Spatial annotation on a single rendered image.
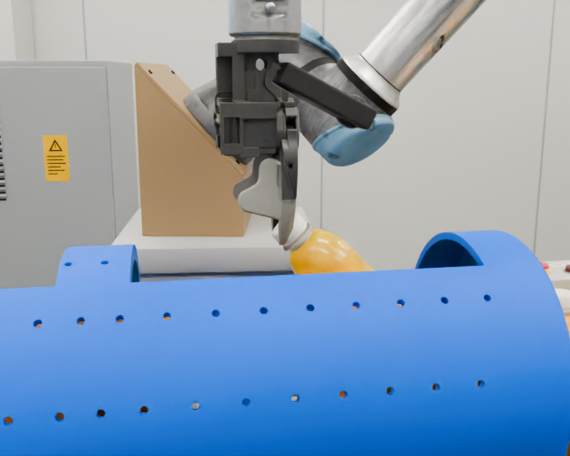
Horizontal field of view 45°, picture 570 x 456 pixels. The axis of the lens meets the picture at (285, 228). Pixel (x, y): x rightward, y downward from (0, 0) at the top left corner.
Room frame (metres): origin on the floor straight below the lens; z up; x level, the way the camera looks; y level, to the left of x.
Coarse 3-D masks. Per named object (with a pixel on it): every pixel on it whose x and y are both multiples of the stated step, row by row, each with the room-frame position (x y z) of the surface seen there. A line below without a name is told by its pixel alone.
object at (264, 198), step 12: (264, 168) 0.70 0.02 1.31; (276, 168) 0.71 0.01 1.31; (264, 180) 0.70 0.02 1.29; (276, 180) 0.70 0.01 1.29; (252, 192) 0.70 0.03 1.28; (264, 192) 0.70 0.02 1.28; (276, 192) 0.70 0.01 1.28; (240, 204) 0.70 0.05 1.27; (252, 204) 0.70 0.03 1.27; (264, 204) 0.70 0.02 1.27; (276, 204) 0.70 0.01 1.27; (288, 204) 0.69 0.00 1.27; (276, 216) 0.70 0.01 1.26; (288, 216) 0.70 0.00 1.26; (288, 228) 0.70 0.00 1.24
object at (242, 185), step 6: (264, 156) 0.76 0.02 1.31; (270, 156) 0.76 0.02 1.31; (276, 156) 0.76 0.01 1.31; (258, 162) 0.76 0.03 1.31; (252, 168) 0.76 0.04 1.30; (258, 168) 0.76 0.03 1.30; (252, 174) 0.76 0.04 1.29; (258, 174) 0.76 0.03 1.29; (246, 180) 0.76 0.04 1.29; (252, 180) 0.76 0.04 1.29; (234, 186) 0.76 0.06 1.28; (240, 186) 0.76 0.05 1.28; (246, 186) 0.76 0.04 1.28; (234, 192) 0.76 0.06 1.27; (240, 192) 0.76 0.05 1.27; (276, 222) 0.75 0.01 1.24
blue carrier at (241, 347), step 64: (64, 256) 0.63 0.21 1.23; (128, 256) 0.63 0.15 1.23; (448, 256) 0.81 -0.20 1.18; (512, 256) 0.66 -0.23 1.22; (0, 320) 0.54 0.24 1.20; (64, 320) 0.55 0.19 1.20; (128, 320) 0.56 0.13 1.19; (192, 320) 0.56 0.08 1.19; (256, 320) 0.57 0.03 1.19; (320, 320) 0.58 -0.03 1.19; (384, 320) 0.58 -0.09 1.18; (448, 320) 0.59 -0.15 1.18; (512, 320) 0.60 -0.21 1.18; (0, 384) 0.51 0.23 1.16; (64, 384) 0.52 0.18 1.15; (128, 384) 0.53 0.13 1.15; (192, 384) 0.53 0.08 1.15; (256, 384) 0.54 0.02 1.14; (320, 384) 0.55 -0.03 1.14; (384, 384) 0.56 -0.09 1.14; (448, 384) 0.57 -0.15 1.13; (512, 384) 0.57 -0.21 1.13; (0, 448) 0.50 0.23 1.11; (64, 448) 0.50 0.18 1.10; (128, 448) 0.51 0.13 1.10; (192, 448) 0.52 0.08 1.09; (256, 448) 0.53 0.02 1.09; (320, 448) 0.54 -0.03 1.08; (384, 448) 0.55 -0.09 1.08; (448, 448) 0.56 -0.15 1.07; (512, 448) 0.57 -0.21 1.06
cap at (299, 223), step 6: (300, 216) 0.73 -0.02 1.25; (294, 222) 0.72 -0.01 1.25; (300, 222) 0.73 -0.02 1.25; (276, 228) 0.74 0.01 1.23; (294, 228) 0.72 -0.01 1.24; (300, 228) 0.72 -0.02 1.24; (276, 234) 0.72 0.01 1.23; (294, 234) 0.72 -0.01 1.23; (276, 240) 0.73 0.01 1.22; (288, 240) 0.72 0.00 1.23; (294, 240) 0.72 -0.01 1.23
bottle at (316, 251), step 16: (304, 240) 0.72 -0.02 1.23; (320, 240) 0.72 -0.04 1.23; (336, 240) 0.73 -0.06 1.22; (304, 256) 0.72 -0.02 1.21; (320, 256) 0.71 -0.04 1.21; (336, 256) 0.71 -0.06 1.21; (352, 256) 0.73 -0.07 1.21; (304, 272) 0.72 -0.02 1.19; (320, 272) 0.71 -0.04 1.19; (400, 304) 0.73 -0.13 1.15
